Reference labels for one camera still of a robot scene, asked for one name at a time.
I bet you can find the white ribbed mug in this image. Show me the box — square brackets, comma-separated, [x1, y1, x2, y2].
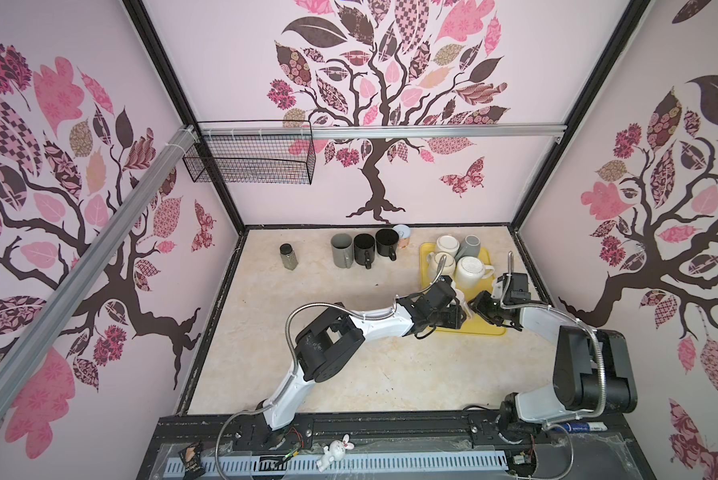
[455, 256, 495, 291]

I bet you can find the all black mug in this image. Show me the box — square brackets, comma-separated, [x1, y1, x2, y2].
[375, 228, 400, 261]

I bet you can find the black mug white base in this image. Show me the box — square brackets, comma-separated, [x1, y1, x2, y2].
[353, 233, 376, 269]

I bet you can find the grey mug front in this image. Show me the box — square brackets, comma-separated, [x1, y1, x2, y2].
[330, 233, 354, 269]

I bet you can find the grey mug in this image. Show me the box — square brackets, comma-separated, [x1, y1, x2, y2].
[455, 235, 481, 261]
[330, 233, 354, 269]

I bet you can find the pink mug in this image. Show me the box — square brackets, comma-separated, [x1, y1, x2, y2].
[455, 289, 473, 322]

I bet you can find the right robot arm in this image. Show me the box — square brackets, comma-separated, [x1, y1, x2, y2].
[469, 253, 638, 443]

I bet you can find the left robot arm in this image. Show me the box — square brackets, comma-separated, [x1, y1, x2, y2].
[213, 266, 472, 479]

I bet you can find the cream mug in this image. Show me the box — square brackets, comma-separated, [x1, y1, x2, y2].
[426, 252, 456, 281]

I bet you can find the white mug rear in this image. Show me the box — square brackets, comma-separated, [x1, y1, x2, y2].
[435, 234, 460, 257]

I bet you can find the grey mug rear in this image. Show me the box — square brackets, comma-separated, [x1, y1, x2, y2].
[455, 235, 481, 261]

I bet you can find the yellow plastic tray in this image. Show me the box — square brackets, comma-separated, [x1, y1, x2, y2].
[419, 242, 506, 336]

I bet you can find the blue white marker pen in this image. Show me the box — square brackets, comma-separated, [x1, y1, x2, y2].
[561, 422, 608, 433]

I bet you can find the spice jar black lid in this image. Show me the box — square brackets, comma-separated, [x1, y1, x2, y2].
[279, 243, 298, 271]

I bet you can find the white bunny figurine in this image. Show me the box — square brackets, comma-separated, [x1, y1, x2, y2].
[316, 434, 355, 472]

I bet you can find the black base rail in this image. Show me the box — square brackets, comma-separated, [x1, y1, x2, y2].
[138, 405, 654, 479]

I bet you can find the white slotted cable duct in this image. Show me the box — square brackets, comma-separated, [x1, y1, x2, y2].
[164, 451, 510, 479]

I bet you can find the black wire basket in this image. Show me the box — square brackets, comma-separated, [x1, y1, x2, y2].
[183, 120, 316, 185]

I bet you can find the aluminium rail back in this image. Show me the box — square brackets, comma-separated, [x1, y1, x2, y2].
[199, 122, 567, 140]

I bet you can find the aluminium rail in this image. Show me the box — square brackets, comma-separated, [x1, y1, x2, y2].
[0, 125, 197, 420]
[199, 122, 567, 140]

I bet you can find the aluminium rail left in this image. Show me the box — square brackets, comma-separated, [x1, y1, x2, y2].
[0, 125, 197, 420]

